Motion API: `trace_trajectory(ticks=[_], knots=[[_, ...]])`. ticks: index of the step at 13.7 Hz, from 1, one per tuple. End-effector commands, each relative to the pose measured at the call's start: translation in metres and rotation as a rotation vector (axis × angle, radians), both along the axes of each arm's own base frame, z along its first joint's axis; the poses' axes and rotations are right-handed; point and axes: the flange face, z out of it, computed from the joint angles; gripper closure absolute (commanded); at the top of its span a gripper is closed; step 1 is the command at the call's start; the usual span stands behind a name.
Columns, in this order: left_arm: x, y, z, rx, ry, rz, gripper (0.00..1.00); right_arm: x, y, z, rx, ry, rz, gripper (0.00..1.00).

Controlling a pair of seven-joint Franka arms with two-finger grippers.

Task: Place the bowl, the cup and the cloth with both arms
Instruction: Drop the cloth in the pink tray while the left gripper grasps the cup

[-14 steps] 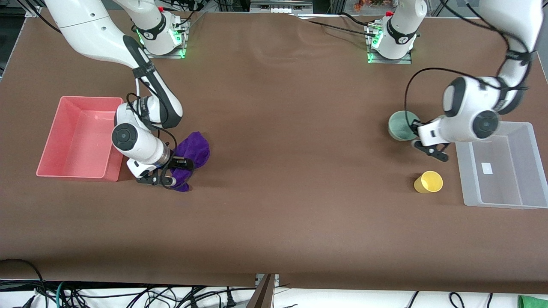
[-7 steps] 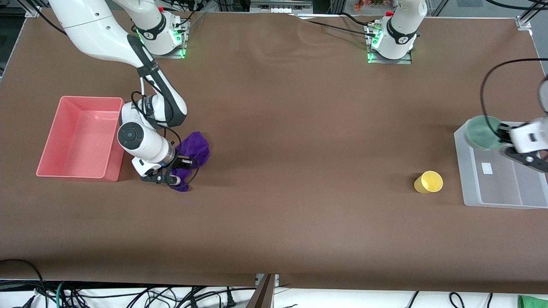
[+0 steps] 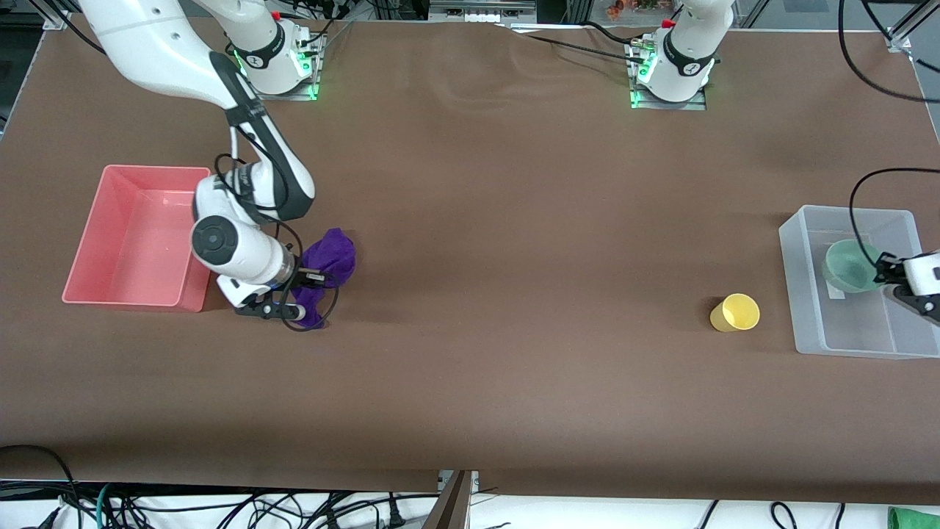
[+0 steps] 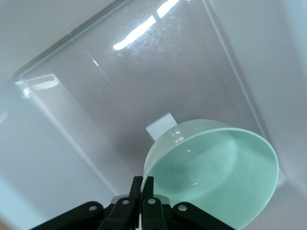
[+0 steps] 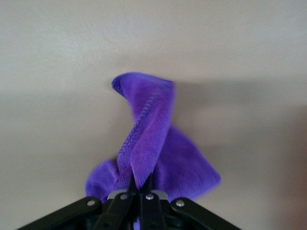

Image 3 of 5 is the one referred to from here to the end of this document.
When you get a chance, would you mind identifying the purple cloth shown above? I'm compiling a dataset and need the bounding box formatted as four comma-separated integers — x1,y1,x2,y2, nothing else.
290,228,358,329

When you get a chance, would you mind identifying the pale green bowl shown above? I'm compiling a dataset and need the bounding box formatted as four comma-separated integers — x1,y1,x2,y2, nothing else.
822,239,882,295

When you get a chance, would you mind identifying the yellow plastic cup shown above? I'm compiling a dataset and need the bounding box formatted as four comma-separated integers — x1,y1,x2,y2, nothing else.
709,293,761,333

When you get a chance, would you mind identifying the green cloth piece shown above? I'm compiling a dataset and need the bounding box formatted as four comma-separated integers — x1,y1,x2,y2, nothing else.
887,505,940,529

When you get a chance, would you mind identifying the clear plastic bin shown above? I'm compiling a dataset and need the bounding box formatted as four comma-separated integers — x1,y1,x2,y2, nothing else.
778,204,940,361

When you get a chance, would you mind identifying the pink plastic bin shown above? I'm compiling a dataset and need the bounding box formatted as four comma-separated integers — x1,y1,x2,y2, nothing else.
62,165,221,313

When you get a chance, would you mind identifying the brown table cover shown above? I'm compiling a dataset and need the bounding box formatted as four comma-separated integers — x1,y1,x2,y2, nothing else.
0,13,940,505

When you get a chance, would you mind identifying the grey device behind table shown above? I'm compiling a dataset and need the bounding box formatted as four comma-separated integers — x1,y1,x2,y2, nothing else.
430,0,537,23

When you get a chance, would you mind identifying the orange red background object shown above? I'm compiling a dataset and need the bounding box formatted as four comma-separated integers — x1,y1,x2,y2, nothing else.
606,0,662,19

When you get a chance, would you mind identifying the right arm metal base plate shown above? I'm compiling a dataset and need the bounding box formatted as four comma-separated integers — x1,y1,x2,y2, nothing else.
242,33,325,101

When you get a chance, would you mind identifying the black floor cable tangle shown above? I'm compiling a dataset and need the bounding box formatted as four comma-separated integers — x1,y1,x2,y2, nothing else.
110,489,412,529

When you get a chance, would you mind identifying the aluminium frame corner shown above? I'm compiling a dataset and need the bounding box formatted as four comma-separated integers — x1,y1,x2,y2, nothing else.
40,0,82,32
885,0,940,74

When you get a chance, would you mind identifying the black floor cable loop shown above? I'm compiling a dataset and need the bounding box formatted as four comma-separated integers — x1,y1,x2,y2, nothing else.
0,445,83,529

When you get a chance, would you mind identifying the teal floor cable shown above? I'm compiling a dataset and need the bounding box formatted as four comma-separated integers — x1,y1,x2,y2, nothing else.
94,483,118,529

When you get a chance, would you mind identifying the grey metal post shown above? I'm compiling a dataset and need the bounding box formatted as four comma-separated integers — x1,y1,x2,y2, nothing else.
424,470,480,529

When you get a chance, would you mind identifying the black cable on table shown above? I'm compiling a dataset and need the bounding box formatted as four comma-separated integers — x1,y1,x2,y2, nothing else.
507,21,647,63

